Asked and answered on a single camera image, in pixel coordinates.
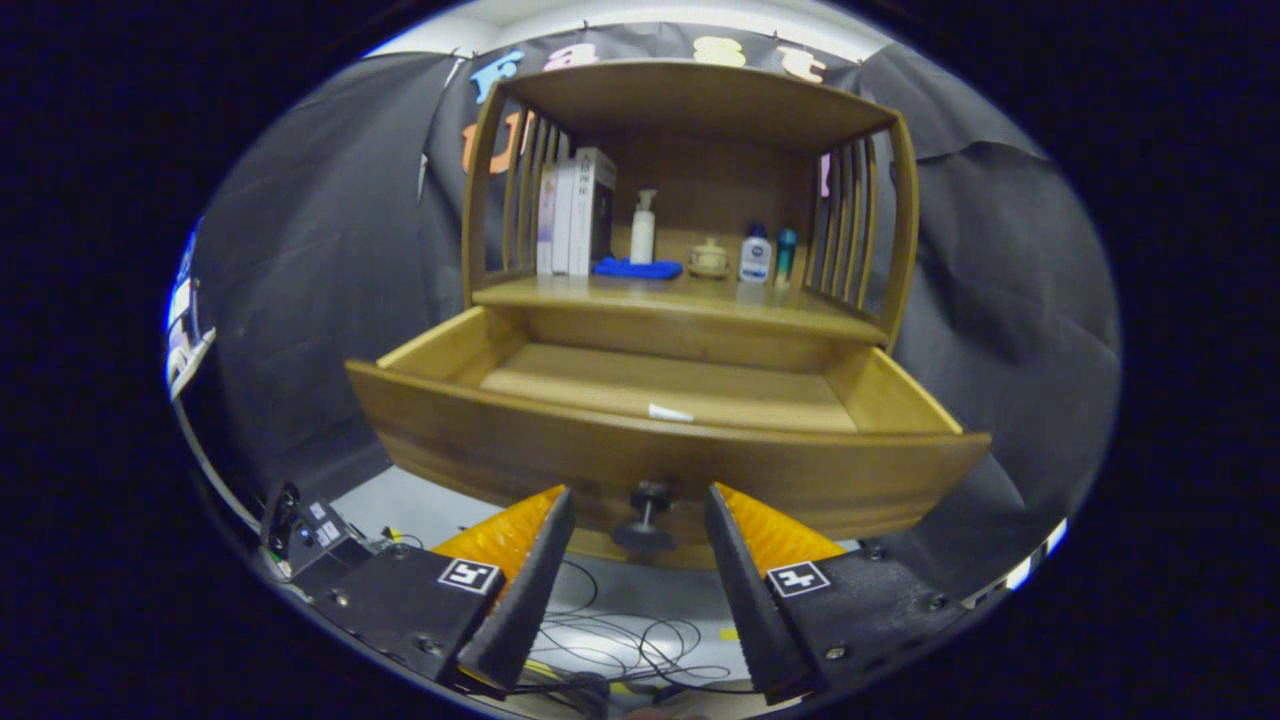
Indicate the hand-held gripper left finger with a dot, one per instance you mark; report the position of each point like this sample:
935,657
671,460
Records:
525,600

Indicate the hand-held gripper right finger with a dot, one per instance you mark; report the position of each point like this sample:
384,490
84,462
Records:
750,600

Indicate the wooden drawer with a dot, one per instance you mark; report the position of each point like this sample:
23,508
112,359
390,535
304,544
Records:
500,450

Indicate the blue squeeze tube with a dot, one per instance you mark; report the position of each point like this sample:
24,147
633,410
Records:
668,412

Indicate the wooden countertop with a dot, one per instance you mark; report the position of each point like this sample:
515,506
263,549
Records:
680,300

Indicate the wooden cabinet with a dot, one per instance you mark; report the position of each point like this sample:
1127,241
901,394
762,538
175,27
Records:
700,100

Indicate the black electronic box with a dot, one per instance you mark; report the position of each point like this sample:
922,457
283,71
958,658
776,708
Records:
320,545

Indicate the white bottle blue cap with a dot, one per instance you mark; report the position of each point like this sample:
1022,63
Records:
755,260

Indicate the beige lidded ceramic cup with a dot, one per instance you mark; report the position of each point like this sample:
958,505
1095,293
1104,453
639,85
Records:
708,260

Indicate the teal slim bottle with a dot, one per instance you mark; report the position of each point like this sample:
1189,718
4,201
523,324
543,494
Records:
786,255

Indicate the blue folded cloth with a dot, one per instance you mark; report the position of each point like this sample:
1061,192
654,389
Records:
635,269

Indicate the black backdrop cloth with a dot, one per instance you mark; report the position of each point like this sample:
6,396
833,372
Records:
320,300

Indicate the white pump bottle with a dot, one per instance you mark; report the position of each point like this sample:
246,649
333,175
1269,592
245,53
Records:
642,238

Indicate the thin purple white book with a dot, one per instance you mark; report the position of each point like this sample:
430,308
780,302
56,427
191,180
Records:
546,220

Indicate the blue lit screen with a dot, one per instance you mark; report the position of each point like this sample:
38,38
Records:
180,310

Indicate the white stand frame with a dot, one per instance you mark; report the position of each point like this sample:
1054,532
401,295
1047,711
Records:
195,358

